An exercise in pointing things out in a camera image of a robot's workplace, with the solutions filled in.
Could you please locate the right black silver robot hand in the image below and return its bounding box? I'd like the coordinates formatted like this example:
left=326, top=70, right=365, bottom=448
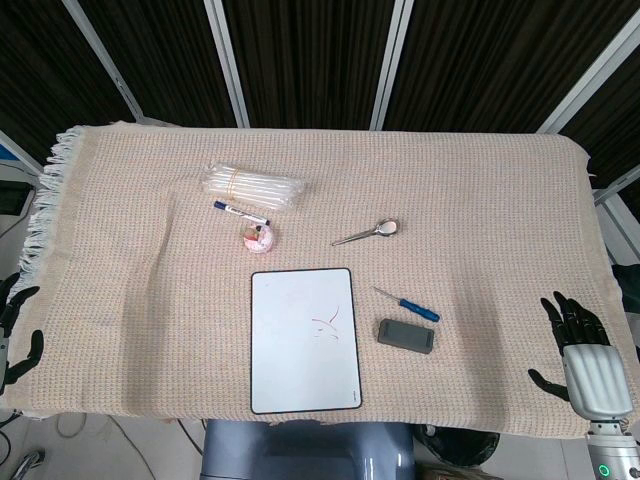
left=527, top=291, right=634, bottom=422

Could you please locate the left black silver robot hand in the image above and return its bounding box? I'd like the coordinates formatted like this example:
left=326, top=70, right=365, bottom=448
left=0, top=272, right=45, bottom=396

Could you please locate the grey board eraser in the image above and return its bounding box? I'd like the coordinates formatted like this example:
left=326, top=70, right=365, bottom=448
left=377, top=317, right=438, bottom=357

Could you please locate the black box device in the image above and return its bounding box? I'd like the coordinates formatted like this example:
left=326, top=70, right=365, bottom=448
left=0, top=180, right=32, bottom=217

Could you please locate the black round object under table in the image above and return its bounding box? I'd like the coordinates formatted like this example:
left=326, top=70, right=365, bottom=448
left=417, top=424, right=501, bottom=469

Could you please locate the beige waffle weave tablecloth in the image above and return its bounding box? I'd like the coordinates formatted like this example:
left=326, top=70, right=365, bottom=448
left=0, top=123, right=629, bottom=449

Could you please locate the metal spoon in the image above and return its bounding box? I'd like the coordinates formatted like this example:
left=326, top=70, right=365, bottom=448
left=331, top=218, right=401, bottom=247

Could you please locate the blue white marker pen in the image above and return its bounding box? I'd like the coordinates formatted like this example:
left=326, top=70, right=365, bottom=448
left=213, top=200, right=272, bottom=226

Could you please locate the bundle of clear wrapped straws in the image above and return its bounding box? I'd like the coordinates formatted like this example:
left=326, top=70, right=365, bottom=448
left=201, top=160, right=306, bottom=215

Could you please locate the white board with black rim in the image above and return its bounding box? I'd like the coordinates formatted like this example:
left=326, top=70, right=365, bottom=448
left=249, top=267, right=363, bottom=416

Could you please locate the blue grey robot torso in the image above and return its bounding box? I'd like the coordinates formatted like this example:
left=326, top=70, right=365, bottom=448
left=199, top=418, right=416, bottom=480

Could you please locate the blue handled small screwdriver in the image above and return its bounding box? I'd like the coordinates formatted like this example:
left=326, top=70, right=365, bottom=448
left=371, top=285, right=442, bottom=323

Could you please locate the aluminium frame post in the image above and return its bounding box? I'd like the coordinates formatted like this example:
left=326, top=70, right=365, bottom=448
left=537, top=22, right=640, bottom=135
left=369, top=0, right=416, bottom=132
left=203, top=0, right=250, bottom=129
left=62, top=0, right=149, bottom=124

